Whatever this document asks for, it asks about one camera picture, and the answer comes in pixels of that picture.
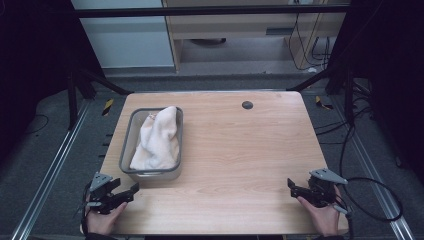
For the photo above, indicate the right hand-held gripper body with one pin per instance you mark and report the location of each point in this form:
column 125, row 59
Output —
column 324, row 186

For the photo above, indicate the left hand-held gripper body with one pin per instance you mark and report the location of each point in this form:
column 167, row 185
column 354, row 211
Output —
column 100, row 190

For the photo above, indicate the grey plastic bin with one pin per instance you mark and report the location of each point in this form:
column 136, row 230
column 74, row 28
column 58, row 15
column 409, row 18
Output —
column 131, row 140

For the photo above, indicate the white towel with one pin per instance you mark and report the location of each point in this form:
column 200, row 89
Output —
column 158, row 138

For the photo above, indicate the person's right hand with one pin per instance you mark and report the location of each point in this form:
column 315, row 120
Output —
column 321, row 218

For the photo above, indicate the person's left hand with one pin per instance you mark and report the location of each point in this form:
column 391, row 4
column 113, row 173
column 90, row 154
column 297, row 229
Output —
column 104, row 220

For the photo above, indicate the yellow black tape strip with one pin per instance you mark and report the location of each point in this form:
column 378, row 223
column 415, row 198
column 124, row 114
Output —
column 107, row 107
column 322, row 104

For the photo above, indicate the black desk grommet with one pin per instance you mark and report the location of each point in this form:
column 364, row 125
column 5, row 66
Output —
column 247, row 105

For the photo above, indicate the black metal stand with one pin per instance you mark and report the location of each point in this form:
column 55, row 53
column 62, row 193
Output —
column 72, row 100
column 348, row 96

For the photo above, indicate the dark curtain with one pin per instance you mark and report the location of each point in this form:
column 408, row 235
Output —
column 393, row 66
column 30, row 66

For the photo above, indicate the white cabinet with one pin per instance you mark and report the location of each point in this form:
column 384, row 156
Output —
column 126, row 43

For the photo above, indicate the light wooden desk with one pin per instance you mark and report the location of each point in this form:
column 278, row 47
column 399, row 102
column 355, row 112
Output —
column 233, row 25

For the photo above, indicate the black horizontal bar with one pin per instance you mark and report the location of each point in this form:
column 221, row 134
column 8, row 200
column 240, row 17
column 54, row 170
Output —
column 200, row 11

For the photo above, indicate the aluminium floor rail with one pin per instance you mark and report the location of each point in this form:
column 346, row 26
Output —
column 373, row 166
column 50, row 170

